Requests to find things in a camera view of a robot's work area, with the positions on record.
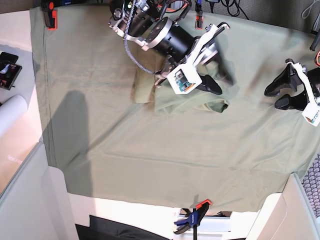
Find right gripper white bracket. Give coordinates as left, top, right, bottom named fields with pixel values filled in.
left=154, top=22, right=238, bottom=96

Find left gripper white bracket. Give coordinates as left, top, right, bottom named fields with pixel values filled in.
left=264, top=58, right=320, bottom=111

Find light green T-shirt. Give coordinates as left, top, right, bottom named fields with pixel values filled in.
left=133, top=62, right=240, bottom=115

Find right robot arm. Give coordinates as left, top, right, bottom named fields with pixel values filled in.
left=108, top=0, right=233, bottom=95

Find orange black clamp far middle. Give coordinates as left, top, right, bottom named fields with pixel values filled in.
left=195, top=0, right=203, bottom=30

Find orange black clamp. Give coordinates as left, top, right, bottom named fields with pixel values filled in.
left=195, top=0, right=203, bottom=30
left=41, top=0, right=58, bottom=31

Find patterned mesh mat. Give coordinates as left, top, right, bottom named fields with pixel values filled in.
left=302, top=153, right=320, bottom=218

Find green table cover cloth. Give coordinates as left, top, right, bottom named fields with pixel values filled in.
left=30, top=5, right=320, bottom=212

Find blue orange bar clamp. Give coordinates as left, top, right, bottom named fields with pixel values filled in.
left=173, top=199, right=212, bottom=240

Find orange black clamp far left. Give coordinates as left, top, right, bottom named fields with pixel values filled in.
left=41, top=0, right=58, bottom=31

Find black fabric under table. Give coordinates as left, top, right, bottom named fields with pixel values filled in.
left=75, top=215, right=168, bottom=240

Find black tablet with stand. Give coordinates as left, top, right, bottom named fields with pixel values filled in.
left=0, top=51, right=23, bottom=91

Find white paper roll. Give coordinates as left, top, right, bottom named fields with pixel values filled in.
left=0, top=95, right=28, bottom=137

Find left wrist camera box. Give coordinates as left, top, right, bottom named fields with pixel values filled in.
left=302, top=102, right=320, bottom=127

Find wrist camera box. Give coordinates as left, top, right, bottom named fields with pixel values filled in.
left=166, top=63, right=202, bottom=95
left=302, top=102, right=320, bottom=127

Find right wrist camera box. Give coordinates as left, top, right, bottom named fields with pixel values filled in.
left=166, top=63, right=202, bottom=95

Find black cables on floor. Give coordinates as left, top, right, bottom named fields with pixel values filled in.
left=206, top=0, right=250, bottom=21

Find grey cable loop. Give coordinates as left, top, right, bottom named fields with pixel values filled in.
left=301, top=0, right=318, bottom=20

